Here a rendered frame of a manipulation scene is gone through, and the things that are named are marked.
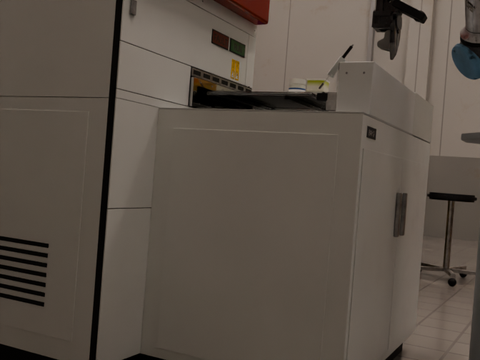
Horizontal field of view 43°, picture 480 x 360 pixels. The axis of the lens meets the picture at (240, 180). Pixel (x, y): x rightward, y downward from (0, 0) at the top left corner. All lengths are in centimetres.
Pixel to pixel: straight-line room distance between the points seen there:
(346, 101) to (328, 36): 778
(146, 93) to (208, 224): 42
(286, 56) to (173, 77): 775
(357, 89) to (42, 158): 91
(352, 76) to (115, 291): 88
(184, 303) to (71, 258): 34
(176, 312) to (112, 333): 19
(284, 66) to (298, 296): 810
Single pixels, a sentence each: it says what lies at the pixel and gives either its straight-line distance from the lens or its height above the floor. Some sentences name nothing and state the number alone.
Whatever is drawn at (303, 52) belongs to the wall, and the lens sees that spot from 952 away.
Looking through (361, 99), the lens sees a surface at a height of 86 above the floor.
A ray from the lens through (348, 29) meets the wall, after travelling 935.
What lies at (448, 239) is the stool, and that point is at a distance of 461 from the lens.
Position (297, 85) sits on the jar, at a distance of 260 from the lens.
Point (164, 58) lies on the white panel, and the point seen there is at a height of 97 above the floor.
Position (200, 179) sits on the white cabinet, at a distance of 175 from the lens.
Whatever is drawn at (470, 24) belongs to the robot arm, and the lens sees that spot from 184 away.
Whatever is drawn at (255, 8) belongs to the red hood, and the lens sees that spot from 232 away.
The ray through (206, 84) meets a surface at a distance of 206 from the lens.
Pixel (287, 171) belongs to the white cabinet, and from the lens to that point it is 163.
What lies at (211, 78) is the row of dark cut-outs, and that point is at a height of 96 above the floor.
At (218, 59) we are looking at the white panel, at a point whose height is 103.
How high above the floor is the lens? 64
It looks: 1 degrees down
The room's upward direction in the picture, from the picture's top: 4 degrees clockwise
